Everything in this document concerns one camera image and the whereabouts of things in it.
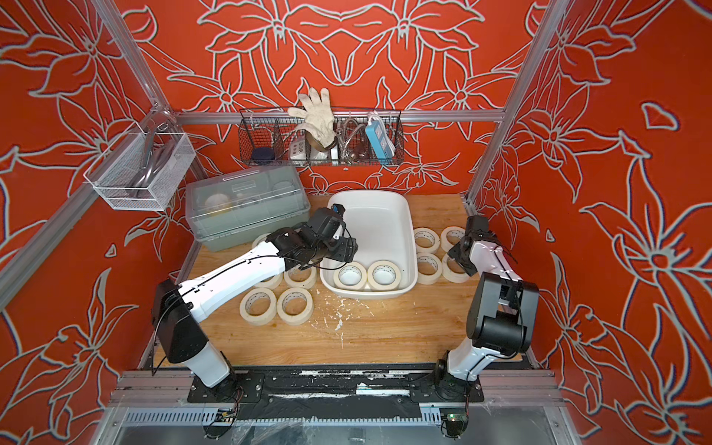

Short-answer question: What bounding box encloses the beige tape roll six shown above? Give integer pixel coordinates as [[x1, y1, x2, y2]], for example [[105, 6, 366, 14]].
[[367, 260, 402, 291]]

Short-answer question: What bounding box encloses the beige tape roll two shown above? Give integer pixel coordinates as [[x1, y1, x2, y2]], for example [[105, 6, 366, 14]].
[[254, 274, 283, 289]]

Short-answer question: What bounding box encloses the grey lidded storage box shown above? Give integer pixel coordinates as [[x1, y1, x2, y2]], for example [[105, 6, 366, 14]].
[[185, 166, 311, 252]]

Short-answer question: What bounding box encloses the beige tape roll four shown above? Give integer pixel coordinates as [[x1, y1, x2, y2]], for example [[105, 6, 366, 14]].
[[441, 254, 470, 284]]

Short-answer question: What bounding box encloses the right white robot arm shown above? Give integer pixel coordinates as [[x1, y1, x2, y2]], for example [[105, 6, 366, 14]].
[[445, 240, 540, 383]]

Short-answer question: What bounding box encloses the white power strip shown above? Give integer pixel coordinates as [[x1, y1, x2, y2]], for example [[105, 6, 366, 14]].
[[289, 136, 308, 166]]

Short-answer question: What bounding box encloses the beige tape roll five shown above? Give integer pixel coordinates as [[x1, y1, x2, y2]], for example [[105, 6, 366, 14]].
[[416, 252, 443, 286]]

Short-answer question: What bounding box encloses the beige tape roll three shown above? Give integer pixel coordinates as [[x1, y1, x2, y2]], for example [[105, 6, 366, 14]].
[[240, 289, 277, 326]]

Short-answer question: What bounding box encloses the beige tape roll ten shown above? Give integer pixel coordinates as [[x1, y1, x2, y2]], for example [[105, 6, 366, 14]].
[[441, 226, 465, 252]]

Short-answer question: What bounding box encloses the blue box in basket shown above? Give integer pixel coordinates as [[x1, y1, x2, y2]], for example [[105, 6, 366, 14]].
[[365, 112, 396, 165]]

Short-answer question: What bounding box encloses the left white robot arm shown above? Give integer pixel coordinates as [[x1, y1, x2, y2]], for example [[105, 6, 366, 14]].
[[152, 229, 358, 389]]

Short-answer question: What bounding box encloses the white plastic tray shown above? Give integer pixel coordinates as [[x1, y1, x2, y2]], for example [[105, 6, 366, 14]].
[[320, 190, 418, 300]]

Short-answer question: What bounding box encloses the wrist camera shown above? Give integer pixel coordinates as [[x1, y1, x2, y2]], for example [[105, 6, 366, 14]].
[[307, 204, 345, 242], [465, 215, 490, 237]]

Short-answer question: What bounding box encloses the dark blue round lid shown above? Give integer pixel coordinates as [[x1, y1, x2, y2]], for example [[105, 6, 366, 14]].
[[250, 146, 276, 165]]

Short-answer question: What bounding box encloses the beige tape roll twelve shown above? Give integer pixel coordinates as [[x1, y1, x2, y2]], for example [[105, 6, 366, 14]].
[[334, 261, 367, 290]]

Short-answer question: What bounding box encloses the beige tape roll nine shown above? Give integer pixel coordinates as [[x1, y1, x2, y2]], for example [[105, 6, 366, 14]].
[[277, 287, 314, 326]]

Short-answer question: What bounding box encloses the black wire basket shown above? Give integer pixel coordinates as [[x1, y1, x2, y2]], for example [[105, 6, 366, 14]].
[[237, 108, 405, 167]]

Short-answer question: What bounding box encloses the beige tape roll eleven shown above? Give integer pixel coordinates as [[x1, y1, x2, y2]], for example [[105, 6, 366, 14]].
[[413, 227, 441, 254]]

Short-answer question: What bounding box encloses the white work glove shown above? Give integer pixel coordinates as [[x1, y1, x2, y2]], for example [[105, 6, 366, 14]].
[[287, 87, 336, 148]]

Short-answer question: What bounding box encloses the beige tape roll seven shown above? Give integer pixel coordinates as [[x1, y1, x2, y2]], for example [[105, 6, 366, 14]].
[[251, 234, 268, 248]]

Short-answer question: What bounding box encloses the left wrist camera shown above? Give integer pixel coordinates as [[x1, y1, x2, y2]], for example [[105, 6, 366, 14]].
[[307, 204, 345, 242]]

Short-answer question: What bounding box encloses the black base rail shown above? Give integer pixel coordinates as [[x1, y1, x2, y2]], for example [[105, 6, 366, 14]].
[[187, 363, 484, 422]]

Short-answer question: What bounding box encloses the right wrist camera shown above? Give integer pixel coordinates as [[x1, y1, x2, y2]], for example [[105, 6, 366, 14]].
[[465, 215, 490, 237]]

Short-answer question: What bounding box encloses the white wire basket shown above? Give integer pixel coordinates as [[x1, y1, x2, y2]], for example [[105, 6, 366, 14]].
[[83, 125, 196, 211]]

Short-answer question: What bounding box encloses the beige tape roll eight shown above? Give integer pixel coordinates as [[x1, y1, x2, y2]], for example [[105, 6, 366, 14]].
[[283, 267, 318, 289]]

